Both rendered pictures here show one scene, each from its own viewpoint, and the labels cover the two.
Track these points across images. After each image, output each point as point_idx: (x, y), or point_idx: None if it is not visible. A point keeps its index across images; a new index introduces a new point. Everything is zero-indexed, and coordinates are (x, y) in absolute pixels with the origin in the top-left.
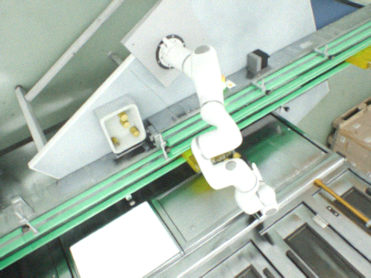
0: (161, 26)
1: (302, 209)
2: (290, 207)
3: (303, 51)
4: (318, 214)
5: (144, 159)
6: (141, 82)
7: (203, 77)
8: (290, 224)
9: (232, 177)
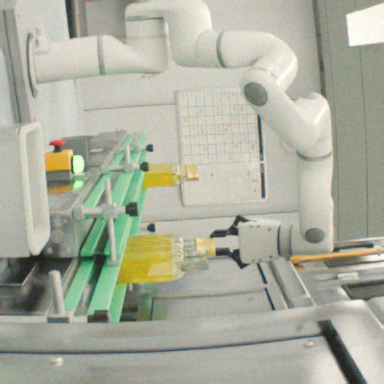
0: (27, 12)
1: (320, 283)
2: (310, 283)
3: (106, 151)
4: (339, 272)
5: (76, 277)
6: (6, 112)
7: (200, 3)
8: (335, 293)
9: (324, 106)
